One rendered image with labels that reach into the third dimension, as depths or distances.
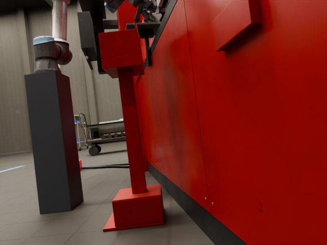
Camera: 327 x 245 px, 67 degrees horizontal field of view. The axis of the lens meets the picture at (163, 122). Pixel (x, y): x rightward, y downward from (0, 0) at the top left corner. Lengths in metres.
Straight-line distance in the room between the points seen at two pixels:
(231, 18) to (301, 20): 0.17
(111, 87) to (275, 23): 11.91
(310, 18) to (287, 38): 0.05
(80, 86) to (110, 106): 1.78
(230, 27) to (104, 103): 11.81
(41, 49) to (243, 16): 1.29
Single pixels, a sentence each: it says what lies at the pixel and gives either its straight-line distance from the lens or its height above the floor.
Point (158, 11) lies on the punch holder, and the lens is 1.86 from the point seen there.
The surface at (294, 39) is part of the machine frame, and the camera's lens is 0.42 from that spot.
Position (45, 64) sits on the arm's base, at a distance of 1.58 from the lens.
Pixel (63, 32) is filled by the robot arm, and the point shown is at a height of 1.06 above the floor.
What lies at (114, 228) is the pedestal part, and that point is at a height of 0.01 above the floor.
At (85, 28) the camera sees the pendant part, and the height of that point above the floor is 1.43.
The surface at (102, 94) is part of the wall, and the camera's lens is 12.35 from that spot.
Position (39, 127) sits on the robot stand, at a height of 0.48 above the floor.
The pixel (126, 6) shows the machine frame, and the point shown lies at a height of 1.58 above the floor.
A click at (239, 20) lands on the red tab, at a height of 0.57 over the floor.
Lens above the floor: 0.39
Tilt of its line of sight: 1 degrees up
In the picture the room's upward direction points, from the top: 7 degrees counter-clockwise
